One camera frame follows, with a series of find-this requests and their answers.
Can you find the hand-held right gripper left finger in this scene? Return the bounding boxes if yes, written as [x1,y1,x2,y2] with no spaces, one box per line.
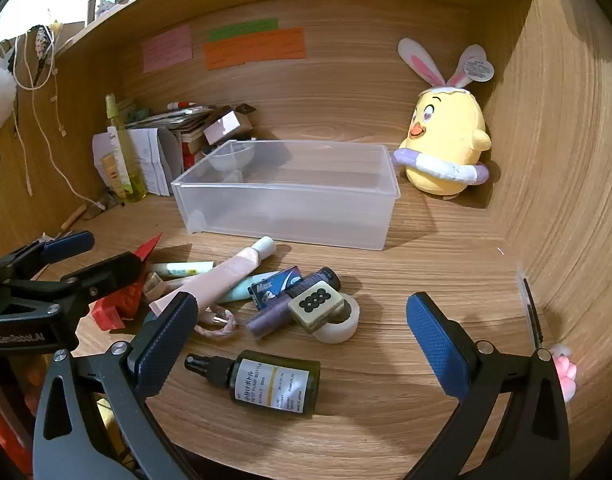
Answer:
[32,291,199,480]

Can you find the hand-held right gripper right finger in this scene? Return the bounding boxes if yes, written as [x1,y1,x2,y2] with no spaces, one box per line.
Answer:
[406,291,571,480]

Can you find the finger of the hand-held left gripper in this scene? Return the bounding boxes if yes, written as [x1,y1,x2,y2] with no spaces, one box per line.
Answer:
[46,252,143,311]
[0,231,96,281]

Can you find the red packet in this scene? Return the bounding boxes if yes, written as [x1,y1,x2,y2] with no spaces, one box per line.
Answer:
[88,232,164,332]

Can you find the pink braided rope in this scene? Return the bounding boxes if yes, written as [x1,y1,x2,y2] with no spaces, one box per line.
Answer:
[193,310,239,341]

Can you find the white green lip balm tube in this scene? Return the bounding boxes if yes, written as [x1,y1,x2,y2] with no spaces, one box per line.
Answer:
[148,261,215,279]

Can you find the pink cosmetic tube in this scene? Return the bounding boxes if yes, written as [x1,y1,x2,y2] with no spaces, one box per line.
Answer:
[148,235,277,317]

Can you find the white tape roll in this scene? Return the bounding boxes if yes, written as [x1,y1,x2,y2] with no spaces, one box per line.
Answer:
[313,294,361,345]

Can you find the purple bottle with dark cap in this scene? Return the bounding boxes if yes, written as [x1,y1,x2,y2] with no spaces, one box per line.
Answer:
[244,267,341,340]

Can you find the small blue box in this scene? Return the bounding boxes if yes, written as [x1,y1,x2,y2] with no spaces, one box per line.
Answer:
[249,266,304,311]

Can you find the dark green spray bottle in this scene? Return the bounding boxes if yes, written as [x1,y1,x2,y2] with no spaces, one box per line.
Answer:
[184,350,321,418]

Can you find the olive dotted craft punch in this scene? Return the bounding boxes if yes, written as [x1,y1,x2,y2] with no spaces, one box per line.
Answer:
[288,282,345,332]

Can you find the clear plastic storage box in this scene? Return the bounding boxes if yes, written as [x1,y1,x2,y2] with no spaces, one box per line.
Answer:
[171,139,401,252]

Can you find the wooden stick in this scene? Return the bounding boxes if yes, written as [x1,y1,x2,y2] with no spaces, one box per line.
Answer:
[60,204,88,228]

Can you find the cream hand cream tube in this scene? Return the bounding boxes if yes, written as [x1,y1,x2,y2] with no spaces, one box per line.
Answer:
[100,154,129,200]

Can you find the yellow green spray bottle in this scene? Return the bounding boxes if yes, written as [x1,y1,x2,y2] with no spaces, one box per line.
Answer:
[104,93,148,204]

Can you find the folded white paper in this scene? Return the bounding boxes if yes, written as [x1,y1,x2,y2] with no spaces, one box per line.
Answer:
[92,127,173,197]

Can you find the pink paw toy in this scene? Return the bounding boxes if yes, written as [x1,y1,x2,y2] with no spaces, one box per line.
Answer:
[553,345,579,403]

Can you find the stack of books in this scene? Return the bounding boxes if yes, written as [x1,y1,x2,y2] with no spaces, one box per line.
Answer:
[123,102,221,171]

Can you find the white bowl of coins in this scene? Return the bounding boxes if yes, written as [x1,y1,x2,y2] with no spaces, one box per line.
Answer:
[206,141,257,173]

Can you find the small white cardboard box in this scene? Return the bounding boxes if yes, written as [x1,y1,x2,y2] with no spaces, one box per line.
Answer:
[202,105,257,147]

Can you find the yellow chick plush toy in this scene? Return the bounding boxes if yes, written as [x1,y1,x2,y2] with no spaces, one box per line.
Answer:
[390,37,496,203]

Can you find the pink paper note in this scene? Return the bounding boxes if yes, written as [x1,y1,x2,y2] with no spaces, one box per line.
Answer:
[141,24,194,75]

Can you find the orange paper note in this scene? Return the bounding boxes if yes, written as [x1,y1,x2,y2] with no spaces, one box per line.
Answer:
[203,27,307,71]

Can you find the green paper note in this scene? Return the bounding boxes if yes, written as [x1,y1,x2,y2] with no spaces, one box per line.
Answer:
[206,18,279,43]

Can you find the white hanging cords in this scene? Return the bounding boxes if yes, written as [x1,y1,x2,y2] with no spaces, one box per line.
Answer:
[0,10,109,211]

